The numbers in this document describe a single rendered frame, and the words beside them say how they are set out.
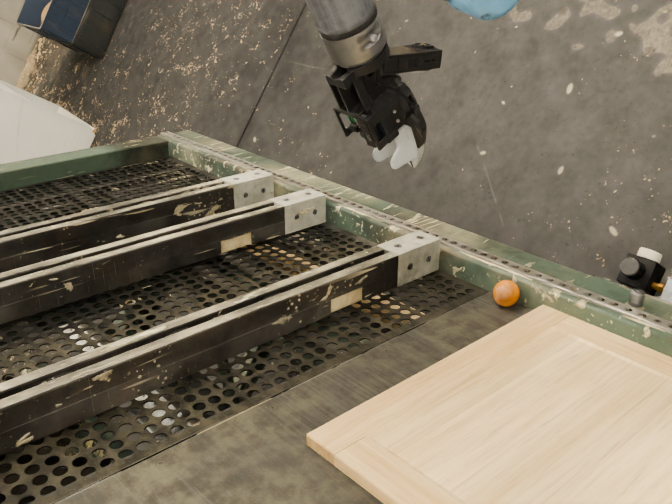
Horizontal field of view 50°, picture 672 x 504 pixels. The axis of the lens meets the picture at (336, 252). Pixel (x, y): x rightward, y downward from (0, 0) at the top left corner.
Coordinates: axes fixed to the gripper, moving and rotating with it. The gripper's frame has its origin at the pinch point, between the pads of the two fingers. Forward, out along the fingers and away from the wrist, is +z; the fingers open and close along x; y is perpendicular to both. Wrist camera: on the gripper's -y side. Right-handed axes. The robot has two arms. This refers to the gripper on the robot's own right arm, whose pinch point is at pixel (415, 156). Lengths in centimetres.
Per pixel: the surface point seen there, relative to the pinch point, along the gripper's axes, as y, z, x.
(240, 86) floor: -73, 110, -234
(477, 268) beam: -9.4, 41.8, -7.7
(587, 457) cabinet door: 15.8, 25.5, 36.4
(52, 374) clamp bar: 57, -1, -18
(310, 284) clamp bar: 18.5, 21.6, -17.1
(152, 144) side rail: 4, 42, -126
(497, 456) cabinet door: 23.8, 21.3, 29.0
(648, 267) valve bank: -29, 48, 16
